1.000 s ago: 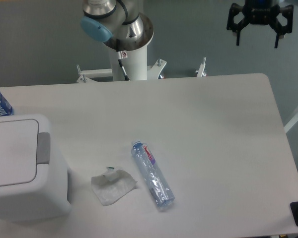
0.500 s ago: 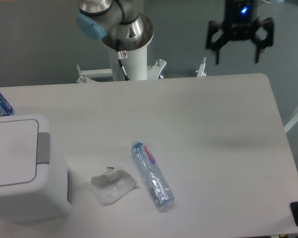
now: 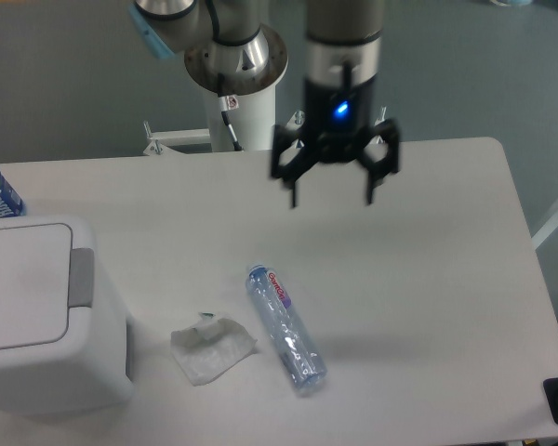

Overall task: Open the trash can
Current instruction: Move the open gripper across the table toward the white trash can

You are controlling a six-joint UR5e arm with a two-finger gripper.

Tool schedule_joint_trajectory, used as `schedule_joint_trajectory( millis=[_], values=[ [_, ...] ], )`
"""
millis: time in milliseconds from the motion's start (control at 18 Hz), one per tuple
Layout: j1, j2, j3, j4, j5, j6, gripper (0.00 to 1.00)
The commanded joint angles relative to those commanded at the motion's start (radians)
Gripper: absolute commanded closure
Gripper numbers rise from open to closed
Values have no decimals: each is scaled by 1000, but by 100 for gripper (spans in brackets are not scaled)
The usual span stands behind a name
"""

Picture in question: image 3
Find crumpled white tissue wrapper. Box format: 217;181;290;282
170;312;258;387

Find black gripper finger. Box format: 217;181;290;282
355;119;401;205
270;125;321;209

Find white plastic trash can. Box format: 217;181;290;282
0;215;134;415

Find clear crushed water bottle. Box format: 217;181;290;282
246;264;327;395

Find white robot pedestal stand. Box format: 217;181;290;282
141;46;390;157

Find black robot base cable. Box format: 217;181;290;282
216;72;244;152

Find grey trash can push button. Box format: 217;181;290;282
68;248;95;308

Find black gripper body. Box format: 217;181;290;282
301;78;375;164

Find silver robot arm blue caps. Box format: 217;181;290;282
128;1;400;197

